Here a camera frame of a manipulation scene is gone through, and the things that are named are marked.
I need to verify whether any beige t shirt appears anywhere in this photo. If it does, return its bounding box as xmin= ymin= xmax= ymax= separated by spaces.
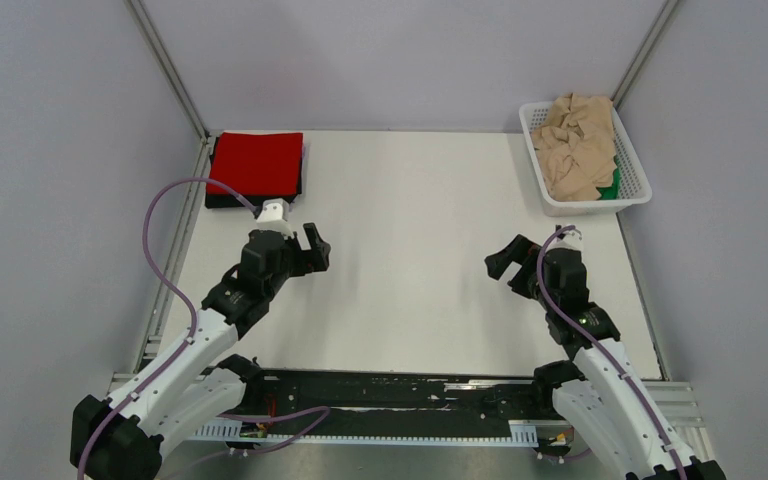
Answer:
xmin=531 ymin=93 xmax=616 ymax=202

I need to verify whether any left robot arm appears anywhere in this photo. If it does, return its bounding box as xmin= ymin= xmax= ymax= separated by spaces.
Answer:
xmin=70 ymin=223 xmax=331 ymax=479

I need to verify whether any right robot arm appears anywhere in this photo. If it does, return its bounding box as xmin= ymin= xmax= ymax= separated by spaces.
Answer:
xmin=484 ymin=225 xmax=725 ymax=479

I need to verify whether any folded red t shirt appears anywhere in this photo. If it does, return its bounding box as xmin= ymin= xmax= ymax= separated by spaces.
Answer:
xmin=209 ymin=132 xmax=304 ymax=199

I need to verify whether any green t shirt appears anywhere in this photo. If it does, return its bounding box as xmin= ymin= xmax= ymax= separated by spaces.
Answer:
xmin=597 ymin=156 xmax=621 ymax=201

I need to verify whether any white plastic basket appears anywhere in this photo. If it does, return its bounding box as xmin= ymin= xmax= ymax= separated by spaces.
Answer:
xmin=518 ymin=101 xmax=652 ymax=217

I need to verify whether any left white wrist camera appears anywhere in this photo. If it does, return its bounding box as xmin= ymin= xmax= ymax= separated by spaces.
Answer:
xmin=256 ymin=199 xmax=294 ymax=239

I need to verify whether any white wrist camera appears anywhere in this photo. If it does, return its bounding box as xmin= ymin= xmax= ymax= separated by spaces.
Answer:
xmin=256 ymin=199 xmax=294 ymax=239
xmin=548 ymin=225 xmax=583 ymax=252

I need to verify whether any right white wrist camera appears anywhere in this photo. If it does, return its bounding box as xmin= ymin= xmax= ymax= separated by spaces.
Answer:
xmin=548 ymin=225 xmax=583 ymax=252

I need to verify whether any left aluminium frame post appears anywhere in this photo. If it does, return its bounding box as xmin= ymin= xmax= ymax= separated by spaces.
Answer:
xmin=124 ymin=0 xmax=209 ymax=143

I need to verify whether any aluminium frame post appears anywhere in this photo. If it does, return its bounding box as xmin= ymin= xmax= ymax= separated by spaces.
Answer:
xmin=612 ymin=0 xmax=683 ymax=109
xmin=124 ymin=0 xmax=209 ymax=143

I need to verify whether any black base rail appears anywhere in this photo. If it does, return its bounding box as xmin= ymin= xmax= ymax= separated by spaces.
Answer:
xmin=230 ymin=369 xmax=564 ymax=437

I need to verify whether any white slotted cable duct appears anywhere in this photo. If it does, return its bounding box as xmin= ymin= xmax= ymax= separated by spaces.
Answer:
xmin=188 ymin=419 xmax=539 ymax=448

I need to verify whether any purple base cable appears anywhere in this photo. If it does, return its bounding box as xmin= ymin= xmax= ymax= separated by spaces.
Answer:
xmin=158 ymin=405 xmax=332 ymax=480

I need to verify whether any right aluminium frame post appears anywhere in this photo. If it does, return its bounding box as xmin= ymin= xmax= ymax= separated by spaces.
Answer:
xmin=612 ymin=0 xmax=683 ymax=109

